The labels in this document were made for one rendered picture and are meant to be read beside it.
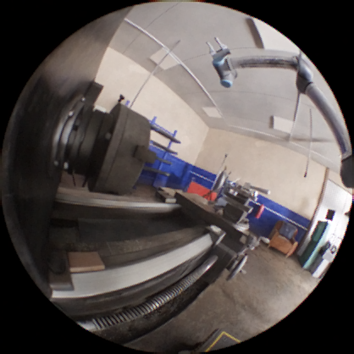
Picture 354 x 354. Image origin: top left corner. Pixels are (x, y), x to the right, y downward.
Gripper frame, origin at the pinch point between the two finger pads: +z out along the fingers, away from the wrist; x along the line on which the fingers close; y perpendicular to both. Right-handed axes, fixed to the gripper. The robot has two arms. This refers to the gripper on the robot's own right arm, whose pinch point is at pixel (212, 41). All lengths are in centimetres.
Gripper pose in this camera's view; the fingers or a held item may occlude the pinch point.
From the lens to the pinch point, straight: 95.4
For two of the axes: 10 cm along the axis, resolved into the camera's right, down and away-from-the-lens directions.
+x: -7.6, 3.2, 5.6
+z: -6.3, -1.8, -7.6
